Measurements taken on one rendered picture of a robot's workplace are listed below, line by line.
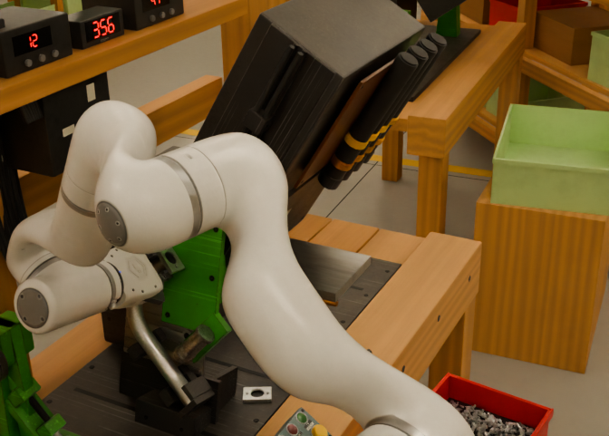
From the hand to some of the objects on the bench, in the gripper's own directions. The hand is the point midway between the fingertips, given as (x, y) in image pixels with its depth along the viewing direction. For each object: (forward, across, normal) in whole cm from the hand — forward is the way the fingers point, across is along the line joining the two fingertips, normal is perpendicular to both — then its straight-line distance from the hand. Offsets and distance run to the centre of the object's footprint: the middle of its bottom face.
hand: (159, 266), depth 160 cm
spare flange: (+15, +29, -8) cm, 33 cm away
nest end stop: (+2, +26, -13) cm, 29 cm away
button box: (+3, +43, -3) cm, 43 cm away
